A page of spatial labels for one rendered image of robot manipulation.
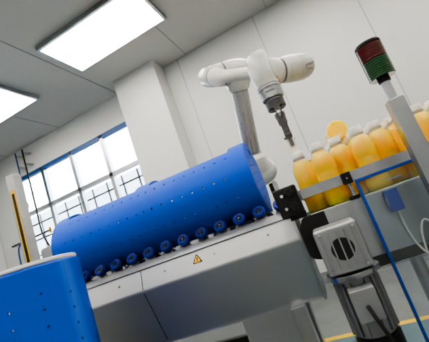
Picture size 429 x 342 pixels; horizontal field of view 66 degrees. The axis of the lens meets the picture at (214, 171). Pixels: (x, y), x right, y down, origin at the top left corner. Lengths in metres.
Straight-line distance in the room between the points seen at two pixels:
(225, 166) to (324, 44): 3.34
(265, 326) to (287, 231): 0.83
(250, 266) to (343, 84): 3.28
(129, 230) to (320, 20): 3.70
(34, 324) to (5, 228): 5.67
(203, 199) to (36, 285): 0.56
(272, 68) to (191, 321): 0.99
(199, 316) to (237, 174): 0.53
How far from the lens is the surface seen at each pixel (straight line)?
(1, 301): 1.04
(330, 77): 4.20
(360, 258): 0.90
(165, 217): 1.22
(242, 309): 1.24
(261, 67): 1.33
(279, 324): 1.83
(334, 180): 1.04
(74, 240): 1.44
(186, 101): 4.59
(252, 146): 1.92
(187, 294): 1.25
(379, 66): 0.93
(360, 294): 0.88
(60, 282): 1.04
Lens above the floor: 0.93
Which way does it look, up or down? 11 degrees up
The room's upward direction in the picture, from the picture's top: 20 degrees counter-clockwise
